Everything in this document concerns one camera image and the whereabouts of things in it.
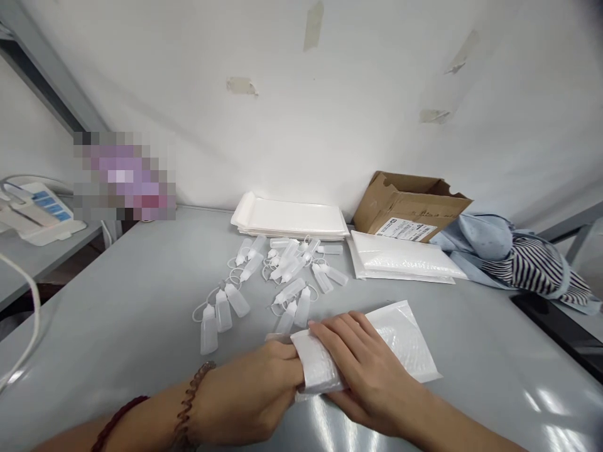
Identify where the person's right hand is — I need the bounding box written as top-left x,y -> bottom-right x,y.
308,310 -> 454,439

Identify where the person's left hand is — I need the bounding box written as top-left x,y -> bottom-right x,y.
205,338 -> 308,443

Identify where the white bubble mailer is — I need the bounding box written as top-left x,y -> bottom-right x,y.
265,298 -> 445,405

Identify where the pile of clear squeeze bottles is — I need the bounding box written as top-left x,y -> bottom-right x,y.
192,234 -> 350,357

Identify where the tall stack of white envelopes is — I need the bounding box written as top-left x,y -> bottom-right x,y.
229,190 -> 352,239

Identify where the low stack of padded envelopes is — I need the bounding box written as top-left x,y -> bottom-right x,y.
347,229 -> 470,286

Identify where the brown cardboard box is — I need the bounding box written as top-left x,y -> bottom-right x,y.
352,170 -> 475,244

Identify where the light blue garment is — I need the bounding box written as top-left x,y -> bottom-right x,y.
429,210 -> 603,315

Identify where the grey side table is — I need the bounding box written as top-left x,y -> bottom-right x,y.
0,215 -> 124,313

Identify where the navy white striped garment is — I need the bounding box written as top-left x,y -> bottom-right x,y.
479,229 -> 594,305

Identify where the black flat board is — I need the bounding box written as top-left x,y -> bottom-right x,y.
510,291 -> 603,374

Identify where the beige tape piece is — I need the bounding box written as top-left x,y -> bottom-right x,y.
442,28 -> 482,76
418,109 -> 454,125
225,76 -> 260,98
301,0 -> 326,53

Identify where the white device with blue buttons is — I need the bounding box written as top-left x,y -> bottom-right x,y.
0,175 -> 89,247

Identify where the white cable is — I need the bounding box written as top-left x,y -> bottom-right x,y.
0,252 -> 41,392

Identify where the grey metal shelf frame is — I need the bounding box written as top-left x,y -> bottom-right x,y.
0,0 -> 112,138

